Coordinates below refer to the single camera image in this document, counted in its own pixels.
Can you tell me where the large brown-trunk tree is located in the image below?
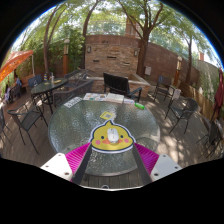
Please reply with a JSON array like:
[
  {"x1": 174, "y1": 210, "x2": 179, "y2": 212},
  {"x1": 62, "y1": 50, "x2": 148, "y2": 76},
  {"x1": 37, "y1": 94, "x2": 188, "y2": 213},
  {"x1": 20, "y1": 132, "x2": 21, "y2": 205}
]
[{"x1": 116, "y1": 0, "x2": 174, "y2": 79}]

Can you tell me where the blue patio chair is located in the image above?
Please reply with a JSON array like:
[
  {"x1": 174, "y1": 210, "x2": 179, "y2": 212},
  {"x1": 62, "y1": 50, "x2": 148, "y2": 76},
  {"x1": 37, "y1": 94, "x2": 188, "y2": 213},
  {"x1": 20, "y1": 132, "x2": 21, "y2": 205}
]
[{"x1": 28, "y1": 73, "x2": 44, "y2": 88}]

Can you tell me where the black slatted bench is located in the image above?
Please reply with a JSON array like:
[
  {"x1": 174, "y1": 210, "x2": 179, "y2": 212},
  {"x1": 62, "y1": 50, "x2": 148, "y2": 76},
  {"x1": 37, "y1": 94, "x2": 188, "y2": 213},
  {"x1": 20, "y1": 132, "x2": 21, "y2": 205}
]
[{"x1": 102, "y1": 72, "x2": 144, "y2": 103}]

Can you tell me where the yellow duck-shaped mouse pad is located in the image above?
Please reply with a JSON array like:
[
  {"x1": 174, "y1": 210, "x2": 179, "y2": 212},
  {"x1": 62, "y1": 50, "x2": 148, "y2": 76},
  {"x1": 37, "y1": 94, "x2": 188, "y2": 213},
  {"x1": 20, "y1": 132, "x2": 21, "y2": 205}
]
[{"x1": 89, "y1": 119, "x2": 136, "y2": 155}]

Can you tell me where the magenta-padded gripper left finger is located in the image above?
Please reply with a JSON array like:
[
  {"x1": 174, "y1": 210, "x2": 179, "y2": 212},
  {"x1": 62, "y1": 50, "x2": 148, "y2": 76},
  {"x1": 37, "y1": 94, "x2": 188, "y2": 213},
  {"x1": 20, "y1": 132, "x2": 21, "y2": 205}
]
[{"x1": 40, "y1": 142, "x2": 94, "y2": 186}]

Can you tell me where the wooden lamp post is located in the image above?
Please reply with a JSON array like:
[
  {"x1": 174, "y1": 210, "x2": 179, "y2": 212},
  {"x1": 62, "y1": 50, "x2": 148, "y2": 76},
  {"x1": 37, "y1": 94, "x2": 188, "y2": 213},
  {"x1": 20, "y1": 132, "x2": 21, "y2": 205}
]
[
  {"x1": 62, "y1": 38, "x2": 71, "y2": 76},
  {"x1": 173, "y1": 55, "x2": 184, "y2": 88}
]

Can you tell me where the person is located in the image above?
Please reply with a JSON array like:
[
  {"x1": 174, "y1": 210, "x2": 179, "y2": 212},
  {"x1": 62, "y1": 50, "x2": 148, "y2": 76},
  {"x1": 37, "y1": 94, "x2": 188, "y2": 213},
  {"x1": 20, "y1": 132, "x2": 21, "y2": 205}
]
[
  {"x1": 13, "y1": 74, "x2": 23, "y2": 88},
  {"x1": 3, "y1": 87, "x2": 13, "y2": 103}
]

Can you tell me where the black mesh metal chair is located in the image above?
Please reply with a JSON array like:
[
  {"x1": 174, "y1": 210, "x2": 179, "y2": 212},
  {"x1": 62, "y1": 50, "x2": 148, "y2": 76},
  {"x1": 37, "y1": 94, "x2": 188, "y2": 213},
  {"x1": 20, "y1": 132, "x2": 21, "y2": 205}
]
[{"x1": 7, "y1": 103, "x2": 49, "y2": 154}]

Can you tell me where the colourful printed brochure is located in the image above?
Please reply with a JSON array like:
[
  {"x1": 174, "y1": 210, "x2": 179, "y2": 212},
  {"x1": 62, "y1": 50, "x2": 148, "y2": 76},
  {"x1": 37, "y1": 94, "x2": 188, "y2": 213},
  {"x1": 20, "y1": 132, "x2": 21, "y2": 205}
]
[{"x1": 82, "y1": 92, "x2": 108, "y2": 102}]

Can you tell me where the dark slatted patio chair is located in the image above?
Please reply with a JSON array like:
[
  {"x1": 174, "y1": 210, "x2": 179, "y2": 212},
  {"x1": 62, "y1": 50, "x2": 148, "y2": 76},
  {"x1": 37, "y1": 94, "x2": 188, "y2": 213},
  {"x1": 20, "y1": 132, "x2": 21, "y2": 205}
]
[{"x1": 153, "y1": 74, "x2": 173, "y2": 101}]

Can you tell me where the white computer mouse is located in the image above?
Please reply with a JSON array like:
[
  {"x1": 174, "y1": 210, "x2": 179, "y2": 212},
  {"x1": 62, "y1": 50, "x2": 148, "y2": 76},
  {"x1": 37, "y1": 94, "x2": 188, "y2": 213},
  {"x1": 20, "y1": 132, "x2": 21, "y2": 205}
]
[{"x1": 106, "y1": 127, "x2": 120, "y2": 144}]

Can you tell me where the small yellow card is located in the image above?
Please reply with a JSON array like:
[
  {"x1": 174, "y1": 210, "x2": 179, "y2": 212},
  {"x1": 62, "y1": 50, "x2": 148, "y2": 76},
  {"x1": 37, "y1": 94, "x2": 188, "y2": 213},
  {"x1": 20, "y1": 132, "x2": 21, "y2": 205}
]
[{"x1": 99, "y1": 111, "x2": 116, "y2": 122}]

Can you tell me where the orange patio umbrella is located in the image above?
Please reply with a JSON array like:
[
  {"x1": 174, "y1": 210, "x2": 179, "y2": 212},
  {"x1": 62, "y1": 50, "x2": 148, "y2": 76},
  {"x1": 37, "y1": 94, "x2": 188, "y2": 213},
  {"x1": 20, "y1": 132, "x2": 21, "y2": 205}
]
[{"x1": 0, "y1": 49, "x2": 34, "y2": 84}]

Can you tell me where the white book stack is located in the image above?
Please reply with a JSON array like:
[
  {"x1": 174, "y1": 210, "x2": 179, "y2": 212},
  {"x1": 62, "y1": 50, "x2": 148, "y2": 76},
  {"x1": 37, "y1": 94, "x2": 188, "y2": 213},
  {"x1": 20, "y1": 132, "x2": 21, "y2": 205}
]
[{"x1": 105, "y1": 92, "x2": 125, "y2": 104}]

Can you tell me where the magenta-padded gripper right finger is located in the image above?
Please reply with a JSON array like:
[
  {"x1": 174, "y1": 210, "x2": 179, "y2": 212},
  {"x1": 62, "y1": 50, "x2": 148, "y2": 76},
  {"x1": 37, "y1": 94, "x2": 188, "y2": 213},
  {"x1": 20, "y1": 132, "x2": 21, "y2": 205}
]
[{"x1": 132, "y1": 142, "x2": 184, "y2": 186}]

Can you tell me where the black and white sign card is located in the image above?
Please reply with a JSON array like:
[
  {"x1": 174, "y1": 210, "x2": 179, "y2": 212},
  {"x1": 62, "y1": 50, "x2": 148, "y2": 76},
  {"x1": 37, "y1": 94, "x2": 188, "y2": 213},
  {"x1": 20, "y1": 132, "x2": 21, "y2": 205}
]
[{"x1": 63, "y1": 96, "x2": 83, "y2": 109}]

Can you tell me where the closed maroon patio umbrella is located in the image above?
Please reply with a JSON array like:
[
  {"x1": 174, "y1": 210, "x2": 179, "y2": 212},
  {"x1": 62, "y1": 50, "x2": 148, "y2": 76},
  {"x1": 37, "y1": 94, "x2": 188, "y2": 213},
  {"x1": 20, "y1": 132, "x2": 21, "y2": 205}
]
[{"x1": 213, "y1": 68, "x2": 224, "y2": 119}]

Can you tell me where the dark metal patio chair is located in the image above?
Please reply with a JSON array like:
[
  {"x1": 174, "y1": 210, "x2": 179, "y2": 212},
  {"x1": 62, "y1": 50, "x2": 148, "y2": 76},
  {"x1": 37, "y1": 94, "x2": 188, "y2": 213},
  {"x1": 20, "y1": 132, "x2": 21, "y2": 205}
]
[{"x1": 196, "y1": 119, "x2": 224, "y2": 158}]

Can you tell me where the dark round patio table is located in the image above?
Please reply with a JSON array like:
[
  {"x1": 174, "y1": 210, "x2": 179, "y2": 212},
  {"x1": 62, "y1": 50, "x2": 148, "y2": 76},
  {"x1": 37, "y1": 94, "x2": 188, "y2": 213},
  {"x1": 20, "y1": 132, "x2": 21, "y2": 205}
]
[{"x1": 30, "y1": 77, "x2": 69, "y2": 114}]

